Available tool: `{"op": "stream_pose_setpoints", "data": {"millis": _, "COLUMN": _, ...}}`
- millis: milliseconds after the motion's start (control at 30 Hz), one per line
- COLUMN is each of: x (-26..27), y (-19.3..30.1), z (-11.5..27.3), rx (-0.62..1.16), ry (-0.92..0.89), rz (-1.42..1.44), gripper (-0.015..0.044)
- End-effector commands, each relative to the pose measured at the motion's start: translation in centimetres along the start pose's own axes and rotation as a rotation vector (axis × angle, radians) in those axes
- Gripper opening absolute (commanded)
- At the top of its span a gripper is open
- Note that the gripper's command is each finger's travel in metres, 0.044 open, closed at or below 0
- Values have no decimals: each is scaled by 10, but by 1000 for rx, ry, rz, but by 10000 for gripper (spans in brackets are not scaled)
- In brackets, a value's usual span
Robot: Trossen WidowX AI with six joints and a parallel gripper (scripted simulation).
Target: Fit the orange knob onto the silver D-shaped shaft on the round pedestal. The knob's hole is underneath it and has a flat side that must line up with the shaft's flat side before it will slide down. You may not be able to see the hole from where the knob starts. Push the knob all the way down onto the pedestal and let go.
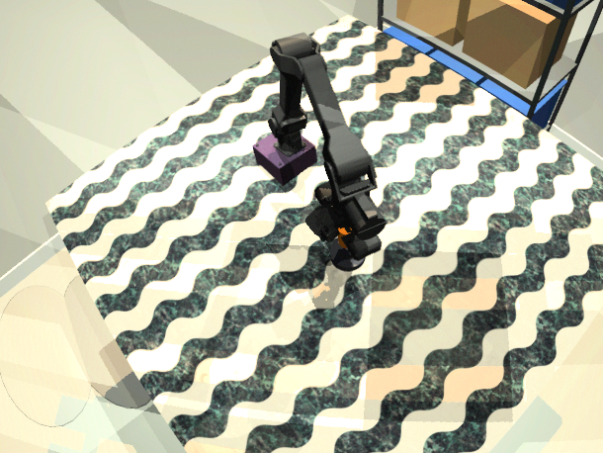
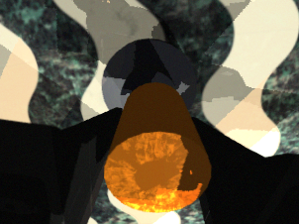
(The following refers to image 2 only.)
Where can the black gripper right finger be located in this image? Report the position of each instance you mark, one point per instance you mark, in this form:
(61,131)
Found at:
(245,187)

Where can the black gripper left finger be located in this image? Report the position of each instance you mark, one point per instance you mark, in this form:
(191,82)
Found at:
(69,161)

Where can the orange knob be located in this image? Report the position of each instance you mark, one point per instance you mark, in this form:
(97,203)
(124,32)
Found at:
(156,161)

